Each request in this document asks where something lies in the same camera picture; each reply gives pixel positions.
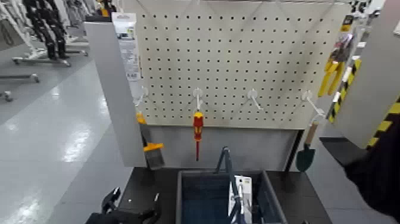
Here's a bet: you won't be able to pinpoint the white pegboard hook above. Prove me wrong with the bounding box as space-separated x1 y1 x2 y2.
134 86 149 108
192 87 205 112
301 90 326 117
247 88 264 111

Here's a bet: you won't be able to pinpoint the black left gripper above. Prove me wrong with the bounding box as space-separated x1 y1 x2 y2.
86 187 162 224

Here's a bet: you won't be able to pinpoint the grey panel with hazard tape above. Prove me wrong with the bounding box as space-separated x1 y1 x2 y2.
331 0 400 150

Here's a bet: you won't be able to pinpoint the black humanoid robot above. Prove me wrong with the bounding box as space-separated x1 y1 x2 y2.
22 0 70 60

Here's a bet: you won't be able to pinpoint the white wheeled stand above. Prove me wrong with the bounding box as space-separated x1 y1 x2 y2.
0 0 90 67

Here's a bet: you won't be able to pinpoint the grey plastic crate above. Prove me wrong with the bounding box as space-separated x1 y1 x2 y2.
175 169 288 224

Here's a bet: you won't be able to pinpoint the yellow paint brush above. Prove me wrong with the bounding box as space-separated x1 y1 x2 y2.
136 112 165 170

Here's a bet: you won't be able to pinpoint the white perforated pegboard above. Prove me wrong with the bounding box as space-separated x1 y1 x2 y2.
123 0 352 130

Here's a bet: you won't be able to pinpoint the grey side panel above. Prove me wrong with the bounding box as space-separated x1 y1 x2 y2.
83 21 148 168

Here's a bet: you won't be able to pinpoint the packaged yellow handled pliers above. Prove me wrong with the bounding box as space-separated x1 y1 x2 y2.
317 32 355 98

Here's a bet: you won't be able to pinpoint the red yellow screwdriver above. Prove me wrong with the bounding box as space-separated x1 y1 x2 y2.
192 111 205 162

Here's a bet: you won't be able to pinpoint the grey wheeled base bar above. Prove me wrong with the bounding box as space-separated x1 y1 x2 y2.
0 73 40 83

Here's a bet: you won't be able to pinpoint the white printed paper label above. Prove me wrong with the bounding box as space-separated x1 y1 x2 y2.
111 12 141 83

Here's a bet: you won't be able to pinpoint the white packaged box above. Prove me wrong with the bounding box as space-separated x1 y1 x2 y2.
227 175 253 224

